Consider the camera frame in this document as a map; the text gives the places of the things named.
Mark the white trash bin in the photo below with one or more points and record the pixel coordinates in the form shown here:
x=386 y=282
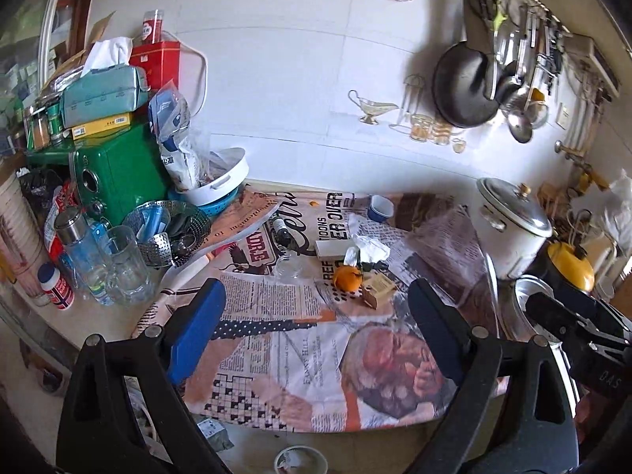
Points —
x=300 y=459

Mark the red tin box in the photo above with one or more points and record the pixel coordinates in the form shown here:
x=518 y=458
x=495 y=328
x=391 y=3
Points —
x=160 y=61

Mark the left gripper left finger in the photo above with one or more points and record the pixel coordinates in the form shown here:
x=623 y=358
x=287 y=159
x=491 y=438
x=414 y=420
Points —
x=98 y=431

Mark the white tissue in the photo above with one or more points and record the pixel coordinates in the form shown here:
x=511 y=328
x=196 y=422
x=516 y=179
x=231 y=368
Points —
x=365 y=250

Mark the newspaper sheet on counter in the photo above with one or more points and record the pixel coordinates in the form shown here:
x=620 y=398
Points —
x=291 y=352

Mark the blue white small cup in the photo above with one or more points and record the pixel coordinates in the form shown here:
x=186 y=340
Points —
x=380 y=209

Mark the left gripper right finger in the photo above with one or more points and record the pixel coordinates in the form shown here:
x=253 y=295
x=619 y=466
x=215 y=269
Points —
x=510 y=412

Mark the small brown carton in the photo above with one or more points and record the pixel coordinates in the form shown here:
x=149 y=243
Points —
x=377 y=290

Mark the green metal box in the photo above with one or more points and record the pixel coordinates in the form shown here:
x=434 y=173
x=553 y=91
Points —
x=116 y=173

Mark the teal tissue box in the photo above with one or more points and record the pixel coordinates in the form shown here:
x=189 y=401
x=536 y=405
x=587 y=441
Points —
x=104 y=93

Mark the glass beer mug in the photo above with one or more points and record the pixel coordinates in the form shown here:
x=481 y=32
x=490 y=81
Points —
x=128 y=280

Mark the white red label bottle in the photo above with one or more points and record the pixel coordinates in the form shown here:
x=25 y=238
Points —
x=54 y=285

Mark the metal steamer basket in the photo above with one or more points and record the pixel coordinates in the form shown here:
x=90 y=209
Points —
x=168 y=232

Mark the white blue colander bowl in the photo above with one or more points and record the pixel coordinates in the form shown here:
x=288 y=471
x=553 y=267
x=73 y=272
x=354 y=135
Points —
x=223 y=173

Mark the hanging metal ladle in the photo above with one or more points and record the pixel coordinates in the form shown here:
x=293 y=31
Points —
x=519 y=125

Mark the black hanging wok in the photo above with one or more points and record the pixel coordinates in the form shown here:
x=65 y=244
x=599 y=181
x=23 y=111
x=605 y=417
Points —
x=458 y=88

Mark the white water heater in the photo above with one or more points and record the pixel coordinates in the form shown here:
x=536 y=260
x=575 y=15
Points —
x=585 y=49

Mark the clear water bottle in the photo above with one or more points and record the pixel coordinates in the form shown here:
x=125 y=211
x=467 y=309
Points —
x=88 y=262

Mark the hanging cleaver knife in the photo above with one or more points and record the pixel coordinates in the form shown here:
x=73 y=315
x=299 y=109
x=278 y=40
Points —
x=479 y=18

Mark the white rectangular box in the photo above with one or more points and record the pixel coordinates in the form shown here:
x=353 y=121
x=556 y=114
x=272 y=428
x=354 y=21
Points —
x=332 y=249

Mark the white plastic bag on tap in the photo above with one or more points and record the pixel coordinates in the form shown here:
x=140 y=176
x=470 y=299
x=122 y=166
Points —
x=617 y=211

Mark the white rice cooker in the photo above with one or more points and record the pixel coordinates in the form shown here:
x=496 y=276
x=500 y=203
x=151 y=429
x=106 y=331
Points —
x=510 y=224

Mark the yellow flat box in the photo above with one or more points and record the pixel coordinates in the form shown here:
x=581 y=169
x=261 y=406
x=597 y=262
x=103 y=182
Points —
x=101 y=126

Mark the yellow black kettle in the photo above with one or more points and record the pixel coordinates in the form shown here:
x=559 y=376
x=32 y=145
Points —
x=570 y=263

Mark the orange fruit peel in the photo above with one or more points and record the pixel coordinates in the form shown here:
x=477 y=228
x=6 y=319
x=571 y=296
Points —
x=347 y=278

